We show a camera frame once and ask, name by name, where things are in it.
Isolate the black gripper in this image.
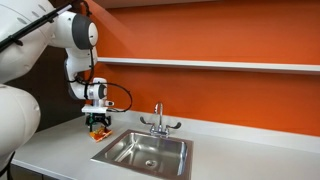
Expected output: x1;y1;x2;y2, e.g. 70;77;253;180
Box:
86;113;111;132

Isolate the dark brown cabinet panel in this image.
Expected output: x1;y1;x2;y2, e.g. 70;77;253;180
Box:
7;46;84;131

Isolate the white wall shelf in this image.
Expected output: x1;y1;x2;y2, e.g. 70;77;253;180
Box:
98;57;320;75

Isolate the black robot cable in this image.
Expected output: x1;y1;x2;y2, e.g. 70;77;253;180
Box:
66;0;133;114

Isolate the orange snack packet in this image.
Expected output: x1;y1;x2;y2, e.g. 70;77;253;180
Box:
89;128;112;142

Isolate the chrome faucet with handles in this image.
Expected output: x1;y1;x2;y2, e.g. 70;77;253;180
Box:
140;102;182;137

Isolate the stainless steel sink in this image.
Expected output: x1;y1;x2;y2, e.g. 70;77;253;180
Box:
92;130;193;180

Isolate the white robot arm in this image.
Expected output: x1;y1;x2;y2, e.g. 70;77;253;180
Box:
0;0;107;173

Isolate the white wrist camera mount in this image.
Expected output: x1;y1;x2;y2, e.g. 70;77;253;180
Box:
81;99;114;114

